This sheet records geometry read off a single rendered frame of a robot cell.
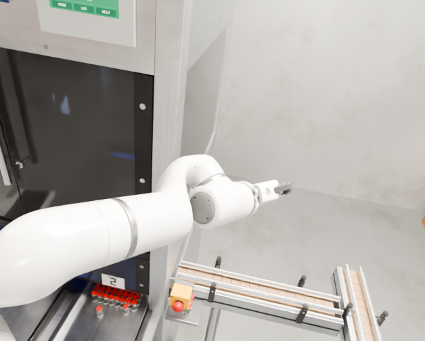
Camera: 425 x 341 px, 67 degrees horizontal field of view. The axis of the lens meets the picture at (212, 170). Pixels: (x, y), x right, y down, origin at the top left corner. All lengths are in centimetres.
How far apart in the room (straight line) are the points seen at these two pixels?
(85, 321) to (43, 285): 96
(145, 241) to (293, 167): 317
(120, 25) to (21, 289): 53
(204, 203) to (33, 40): 54
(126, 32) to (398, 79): 288
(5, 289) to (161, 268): 77
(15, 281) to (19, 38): 62
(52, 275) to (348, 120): 318
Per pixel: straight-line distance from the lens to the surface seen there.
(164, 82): 76
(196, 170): 64
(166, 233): 50
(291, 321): 145
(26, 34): 88
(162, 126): 80
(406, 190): 400
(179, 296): 122
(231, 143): 344
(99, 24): 77
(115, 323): 135
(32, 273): 40
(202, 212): 61
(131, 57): 77
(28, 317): 143
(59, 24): 82
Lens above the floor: 204
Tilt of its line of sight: 34 degrees down
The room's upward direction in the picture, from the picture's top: 9 degrees clockwise
